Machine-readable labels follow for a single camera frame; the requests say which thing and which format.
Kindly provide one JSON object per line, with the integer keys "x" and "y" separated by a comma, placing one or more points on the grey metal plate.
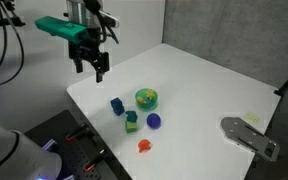
{"x": 247, "y": 136}

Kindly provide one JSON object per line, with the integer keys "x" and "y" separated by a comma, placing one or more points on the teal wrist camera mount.
{"x": 59, "y": 27}

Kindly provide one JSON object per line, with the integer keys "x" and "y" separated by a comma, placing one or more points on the green plastic bowl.
{"x": 146, "y": 104}

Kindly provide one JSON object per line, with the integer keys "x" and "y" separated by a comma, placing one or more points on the purple ball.
{"x": 153, "y": 120}

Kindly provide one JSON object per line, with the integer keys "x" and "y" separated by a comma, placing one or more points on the yellow toy piece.
{"x": 140, "y": 100}

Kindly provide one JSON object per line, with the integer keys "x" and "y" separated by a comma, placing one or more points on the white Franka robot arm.
{"x": 17, "y": 156}

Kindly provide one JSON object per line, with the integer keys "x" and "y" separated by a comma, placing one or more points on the black perforated base board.
{"x": 70, "y": 153}

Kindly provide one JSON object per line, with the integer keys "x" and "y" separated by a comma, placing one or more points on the yellow sticky note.
{"x": 252, "y": 118}

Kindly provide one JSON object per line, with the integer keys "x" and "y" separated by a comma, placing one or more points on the blue cube block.
{"x": 117, "y": 106}

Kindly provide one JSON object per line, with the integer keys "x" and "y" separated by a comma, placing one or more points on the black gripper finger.
{"x": 79, "y": 66}
{"x": 101, "y": 65}

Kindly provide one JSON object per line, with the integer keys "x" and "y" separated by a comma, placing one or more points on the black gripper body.
{"x": 84, "y": 50}

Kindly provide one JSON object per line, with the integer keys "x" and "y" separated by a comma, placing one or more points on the yellow star toy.
{"x": 150, "y": 94}

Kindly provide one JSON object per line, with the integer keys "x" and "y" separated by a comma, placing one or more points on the black clamp with orange tip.
{"x": 95, "y": 160}
{"x": 79, "y": 132}

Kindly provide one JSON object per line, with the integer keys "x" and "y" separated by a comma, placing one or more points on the orange toy piece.
{"x": 144, "y": 145}

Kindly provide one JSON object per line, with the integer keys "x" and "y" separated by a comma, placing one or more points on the black camera boom bar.
{"x": 2, "y": 22}

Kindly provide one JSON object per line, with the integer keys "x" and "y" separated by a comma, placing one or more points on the dark green toy block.
{"x": 131, "y": 116}

